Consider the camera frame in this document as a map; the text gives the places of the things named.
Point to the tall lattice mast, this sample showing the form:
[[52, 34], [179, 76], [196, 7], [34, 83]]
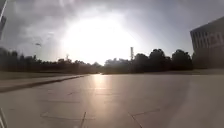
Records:
[[131, 53]]

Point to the dark kerb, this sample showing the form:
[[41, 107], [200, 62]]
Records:
[[40, 83]]

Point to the grey pavement strip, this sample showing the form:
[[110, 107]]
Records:
[[20, 81]]

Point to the street lamp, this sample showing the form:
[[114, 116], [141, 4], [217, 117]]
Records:
[[38, 44]]

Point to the large building with window grid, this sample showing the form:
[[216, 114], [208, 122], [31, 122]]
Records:
[[210, 40]]

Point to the grey paved plaza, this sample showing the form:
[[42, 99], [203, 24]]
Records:
[[110, 106]]

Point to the row of dark trees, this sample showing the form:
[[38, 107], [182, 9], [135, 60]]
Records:
[[156, 61]]

